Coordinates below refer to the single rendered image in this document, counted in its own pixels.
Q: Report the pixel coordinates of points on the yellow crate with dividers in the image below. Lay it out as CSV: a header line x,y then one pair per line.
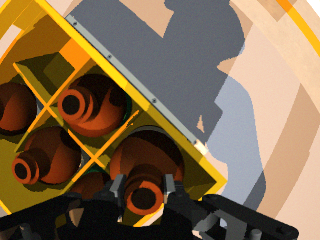
x,y
45,56

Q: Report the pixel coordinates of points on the grey square tray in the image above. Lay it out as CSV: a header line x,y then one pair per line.
x,y
2,212

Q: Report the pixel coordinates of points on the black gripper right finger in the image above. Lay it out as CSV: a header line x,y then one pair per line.
x,y
181,215

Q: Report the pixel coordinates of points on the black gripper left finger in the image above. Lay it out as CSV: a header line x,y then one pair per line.
x,y
38,221

